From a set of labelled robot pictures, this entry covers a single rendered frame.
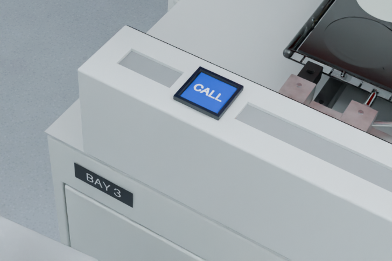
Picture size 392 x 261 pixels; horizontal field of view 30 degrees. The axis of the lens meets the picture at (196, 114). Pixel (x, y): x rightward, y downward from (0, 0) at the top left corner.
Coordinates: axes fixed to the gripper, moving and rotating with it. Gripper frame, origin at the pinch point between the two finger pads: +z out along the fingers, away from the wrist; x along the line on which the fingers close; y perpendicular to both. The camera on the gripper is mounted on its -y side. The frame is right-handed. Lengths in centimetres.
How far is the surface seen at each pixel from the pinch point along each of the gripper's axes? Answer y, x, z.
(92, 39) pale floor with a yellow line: -79, -127, 13
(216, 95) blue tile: 8.7, 0.8, 11.0
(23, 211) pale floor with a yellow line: -19, -109, 37
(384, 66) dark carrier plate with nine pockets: -15.0, 5.5, 21.7
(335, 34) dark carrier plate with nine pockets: -16.8, -0.3, 16.1
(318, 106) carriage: -5.5, 0.7, 21.0
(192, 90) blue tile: 9.7, -1.0, 9.3
